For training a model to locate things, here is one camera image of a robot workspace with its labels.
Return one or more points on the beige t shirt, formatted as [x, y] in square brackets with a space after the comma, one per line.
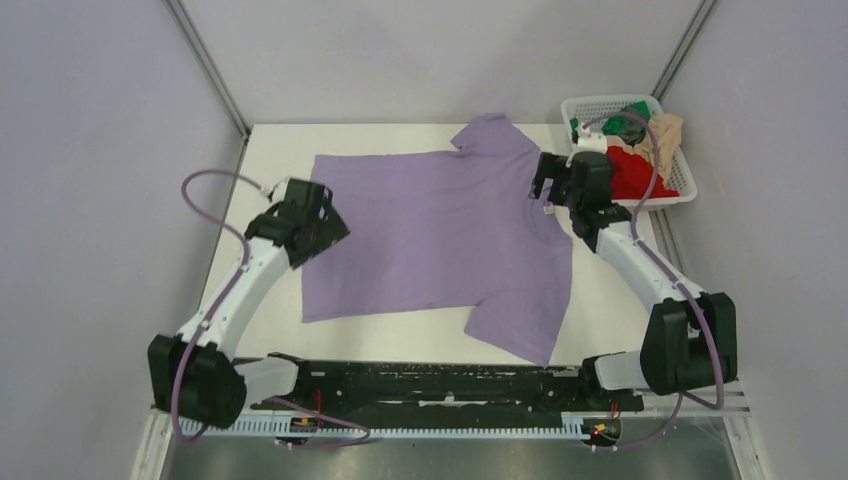
[667, 129]

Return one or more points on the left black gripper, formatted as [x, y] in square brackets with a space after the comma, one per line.
[332, 228]

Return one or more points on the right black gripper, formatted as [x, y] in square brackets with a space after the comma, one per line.
[554, 167]

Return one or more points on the white slotted cable duct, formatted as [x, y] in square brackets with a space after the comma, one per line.
[284, 425]

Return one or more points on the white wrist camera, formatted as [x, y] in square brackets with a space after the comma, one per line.
[275, 192]
[587, 140]

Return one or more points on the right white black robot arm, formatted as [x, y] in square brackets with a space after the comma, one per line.
[690, 340]

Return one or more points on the red t shirt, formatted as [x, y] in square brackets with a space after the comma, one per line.
[631, 174]

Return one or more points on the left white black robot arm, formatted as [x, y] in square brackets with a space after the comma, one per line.
[194, 372]

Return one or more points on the purple t shirt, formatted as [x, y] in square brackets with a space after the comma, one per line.
[445, 229]

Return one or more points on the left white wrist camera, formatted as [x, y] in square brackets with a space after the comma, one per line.
[275, 192]

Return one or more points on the green t shirt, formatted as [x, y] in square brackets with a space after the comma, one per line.
[579, 112]

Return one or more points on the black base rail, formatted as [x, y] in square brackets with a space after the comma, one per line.
[392, 395]

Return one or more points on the white plastic basket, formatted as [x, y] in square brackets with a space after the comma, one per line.
[680, 178]

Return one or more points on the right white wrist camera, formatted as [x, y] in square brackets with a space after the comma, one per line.
[587, 140]

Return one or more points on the grey t shirt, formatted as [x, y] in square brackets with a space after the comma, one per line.
[634, 126]

